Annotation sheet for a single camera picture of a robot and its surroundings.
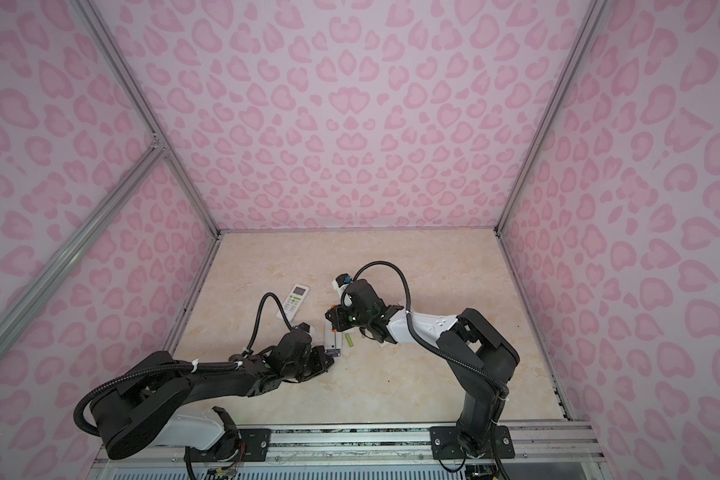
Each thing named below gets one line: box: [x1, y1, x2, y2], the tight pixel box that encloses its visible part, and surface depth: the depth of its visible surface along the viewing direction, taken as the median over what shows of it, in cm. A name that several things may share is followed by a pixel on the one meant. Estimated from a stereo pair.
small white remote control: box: [324, 318, 343, 357], surface depth 90 cm
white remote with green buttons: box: [276, 283, 310, 322], surface depth 102 cm
